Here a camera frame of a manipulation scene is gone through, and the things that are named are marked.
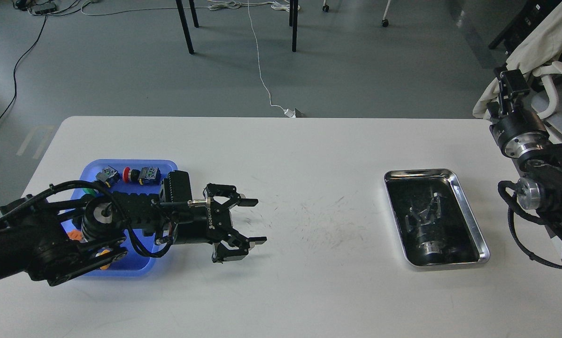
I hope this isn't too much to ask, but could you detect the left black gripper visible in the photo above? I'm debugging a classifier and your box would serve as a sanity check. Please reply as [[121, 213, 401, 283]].
[[170, 183, 268, 263]]

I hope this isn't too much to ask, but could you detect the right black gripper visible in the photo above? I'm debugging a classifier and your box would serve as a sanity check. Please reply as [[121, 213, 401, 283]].
[[486, 67, 550, 159]]

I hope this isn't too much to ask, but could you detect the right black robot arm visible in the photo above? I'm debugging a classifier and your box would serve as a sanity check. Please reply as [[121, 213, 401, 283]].
[[486, 66, 562, 270]]

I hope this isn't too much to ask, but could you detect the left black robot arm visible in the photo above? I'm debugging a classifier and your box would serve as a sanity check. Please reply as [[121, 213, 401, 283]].
[[0, 170, 267, 286]]

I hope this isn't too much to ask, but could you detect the blue plastic tray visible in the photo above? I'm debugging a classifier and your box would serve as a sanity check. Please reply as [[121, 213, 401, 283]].
[[80, 159, 178, 279]]

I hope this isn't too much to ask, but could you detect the white power adapter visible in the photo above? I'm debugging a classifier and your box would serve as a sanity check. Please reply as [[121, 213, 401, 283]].
[[284, 108, 305, 118]]

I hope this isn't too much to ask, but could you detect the silver metal tray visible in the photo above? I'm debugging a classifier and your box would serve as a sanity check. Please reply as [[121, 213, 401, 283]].
[[384, 169, 491, 271]]

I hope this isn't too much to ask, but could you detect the orange white contact block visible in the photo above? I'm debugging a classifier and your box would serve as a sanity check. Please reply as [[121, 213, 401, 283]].
[[67, 229, 84, 242]]

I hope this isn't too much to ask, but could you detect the black table leg left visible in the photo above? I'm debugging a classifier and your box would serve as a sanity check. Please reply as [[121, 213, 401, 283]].
[[175, 0, 200, 55]]

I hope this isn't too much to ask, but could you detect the black table leg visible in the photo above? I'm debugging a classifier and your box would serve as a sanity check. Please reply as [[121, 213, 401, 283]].
[[175, 0, 200, 55], [289, 0, 299, 52]]

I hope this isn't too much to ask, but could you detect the black table leg right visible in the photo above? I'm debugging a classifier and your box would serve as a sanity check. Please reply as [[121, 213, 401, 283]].
[[289, 0, 299, 52]]

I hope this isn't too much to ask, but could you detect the black power strip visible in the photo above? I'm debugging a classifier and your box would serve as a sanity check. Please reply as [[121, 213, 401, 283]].
[[28, 1, 57, 15]]

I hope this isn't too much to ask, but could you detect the white chair frame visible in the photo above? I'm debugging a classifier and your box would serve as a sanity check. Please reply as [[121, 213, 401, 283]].
[[530, 61, 562, 141]]

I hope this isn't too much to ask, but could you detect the red push button switch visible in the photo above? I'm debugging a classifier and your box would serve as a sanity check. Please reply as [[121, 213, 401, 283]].
[[122, 167, 162, 185]]

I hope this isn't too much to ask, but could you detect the green push button switch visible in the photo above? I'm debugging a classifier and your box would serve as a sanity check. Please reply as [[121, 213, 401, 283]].
[[92, 166, 121, 189]]

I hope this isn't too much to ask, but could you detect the white floor cable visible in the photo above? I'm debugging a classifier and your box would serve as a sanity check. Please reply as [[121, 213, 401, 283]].
[[81, 0, 301, 113]]

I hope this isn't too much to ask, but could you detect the black floor cable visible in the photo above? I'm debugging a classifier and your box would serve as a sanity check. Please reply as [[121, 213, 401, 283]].
[[0, 0, 82, 184]]

